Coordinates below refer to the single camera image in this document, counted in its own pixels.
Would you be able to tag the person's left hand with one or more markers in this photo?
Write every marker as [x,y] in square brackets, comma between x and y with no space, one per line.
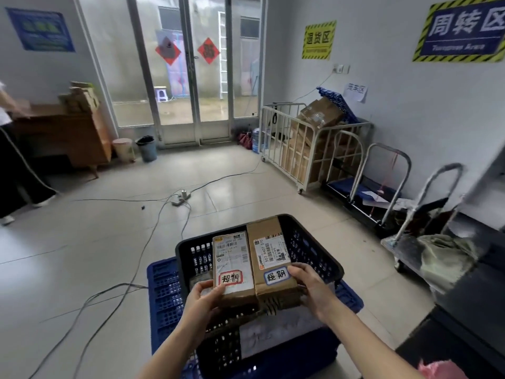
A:
[199,307]

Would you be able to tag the person's right hand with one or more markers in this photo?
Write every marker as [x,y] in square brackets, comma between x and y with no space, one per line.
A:
[315,290]

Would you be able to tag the person's right thumb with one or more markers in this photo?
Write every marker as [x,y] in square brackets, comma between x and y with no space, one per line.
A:
[298,269]

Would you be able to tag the person's left thumb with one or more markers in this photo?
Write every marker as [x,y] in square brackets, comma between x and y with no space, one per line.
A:
[216,292]

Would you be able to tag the small white-labelled cardboard box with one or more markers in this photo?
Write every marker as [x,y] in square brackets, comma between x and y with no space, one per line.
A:
[232,268]

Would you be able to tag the large brown cardboard box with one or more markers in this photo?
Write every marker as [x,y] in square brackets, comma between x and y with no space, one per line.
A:
[272,252]

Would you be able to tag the person's right forearm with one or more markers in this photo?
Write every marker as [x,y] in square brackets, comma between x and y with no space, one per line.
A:
[367,347]

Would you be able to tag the person's left forearm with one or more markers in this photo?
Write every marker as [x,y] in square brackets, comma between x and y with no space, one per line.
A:
[173,357]

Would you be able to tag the black plastic crate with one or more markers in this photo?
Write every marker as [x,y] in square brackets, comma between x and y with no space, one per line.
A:
[311,248]

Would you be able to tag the blue plastic pallet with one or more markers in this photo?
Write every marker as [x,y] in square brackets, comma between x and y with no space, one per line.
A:
[163,296]
[339,100]

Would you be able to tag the white power strip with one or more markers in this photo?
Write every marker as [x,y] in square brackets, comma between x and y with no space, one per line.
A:
[181,197]

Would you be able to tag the blue-deck platform trolley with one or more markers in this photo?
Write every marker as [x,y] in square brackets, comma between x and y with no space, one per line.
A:
[367,189]

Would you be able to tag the grey platform trolley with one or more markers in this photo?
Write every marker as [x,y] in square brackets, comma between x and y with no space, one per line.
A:
[414,217]

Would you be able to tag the pile of cardboard boxes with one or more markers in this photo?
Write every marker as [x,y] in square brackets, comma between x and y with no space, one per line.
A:
[311,142]

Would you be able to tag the blue water jug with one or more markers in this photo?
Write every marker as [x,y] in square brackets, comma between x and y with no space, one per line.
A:
[256,141]

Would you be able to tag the red bag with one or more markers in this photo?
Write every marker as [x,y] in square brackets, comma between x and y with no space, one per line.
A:
[245,140]

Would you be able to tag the grey-green cloth bag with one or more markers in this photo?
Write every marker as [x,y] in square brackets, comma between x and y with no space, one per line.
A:
[446,260]

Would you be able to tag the dark trash bin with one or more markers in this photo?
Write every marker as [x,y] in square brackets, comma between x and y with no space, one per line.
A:
[146,149]

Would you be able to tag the beige trash bin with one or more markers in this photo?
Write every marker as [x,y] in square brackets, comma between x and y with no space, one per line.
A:
[123,149]

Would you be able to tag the pink plastic bag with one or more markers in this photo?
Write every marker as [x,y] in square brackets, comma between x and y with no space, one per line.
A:
[436,371]

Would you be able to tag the black desk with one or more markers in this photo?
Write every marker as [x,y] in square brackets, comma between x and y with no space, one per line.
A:
[469,311]

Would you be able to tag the white paper notice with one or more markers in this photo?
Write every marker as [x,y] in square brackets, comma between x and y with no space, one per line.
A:
[356,91]

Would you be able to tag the glass double door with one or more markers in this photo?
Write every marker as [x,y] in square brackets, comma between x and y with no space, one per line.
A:
[189,94]

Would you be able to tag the purple plastic stool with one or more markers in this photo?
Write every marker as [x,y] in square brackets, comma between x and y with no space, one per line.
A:
[161,93]

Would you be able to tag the wooden cabinet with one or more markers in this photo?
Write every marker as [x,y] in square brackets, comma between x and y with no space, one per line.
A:
[59,138]

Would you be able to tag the white ladder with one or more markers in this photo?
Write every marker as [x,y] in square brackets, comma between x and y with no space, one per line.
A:
[223,55]

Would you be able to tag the red diamond door decoration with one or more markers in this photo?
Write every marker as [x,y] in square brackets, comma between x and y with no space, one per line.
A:
[208,50]
[168,50]

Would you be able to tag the stack of small cardboard boxes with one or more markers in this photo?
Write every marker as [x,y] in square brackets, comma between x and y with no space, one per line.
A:
[81,98]

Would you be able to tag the blue sign with striped border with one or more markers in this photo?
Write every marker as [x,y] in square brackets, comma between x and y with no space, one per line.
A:
[461,29]

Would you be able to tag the white wall socket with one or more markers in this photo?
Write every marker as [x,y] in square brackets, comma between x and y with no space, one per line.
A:
[340,69]

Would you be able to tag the yellow wall sign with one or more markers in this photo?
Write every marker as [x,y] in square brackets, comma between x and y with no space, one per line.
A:
[318,40]

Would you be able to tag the blue wall poster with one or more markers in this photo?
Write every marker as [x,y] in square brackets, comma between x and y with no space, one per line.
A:
[40,30]

